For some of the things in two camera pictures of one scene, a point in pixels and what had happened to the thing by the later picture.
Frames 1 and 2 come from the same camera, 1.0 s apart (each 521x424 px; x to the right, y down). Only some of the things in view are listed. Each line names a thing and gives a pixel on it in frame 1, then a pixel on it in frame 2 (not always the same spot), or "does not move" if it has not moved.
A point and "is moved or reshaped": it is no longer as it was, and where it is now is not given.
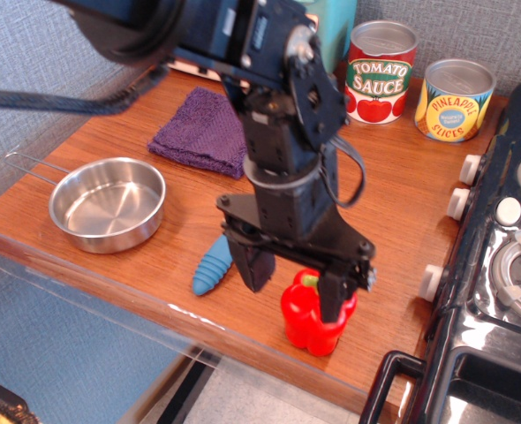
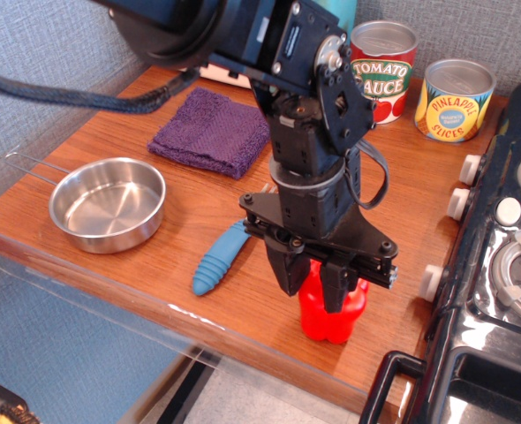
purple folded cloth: [203, 127] does not move
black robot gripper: [303, 223] to [321, 222]
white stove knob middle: [458, 202] does not move
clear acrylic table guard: [58, 337] does not move
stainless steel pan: [106, 207] does not move
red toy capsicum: [302, 314] is moved or reshaped
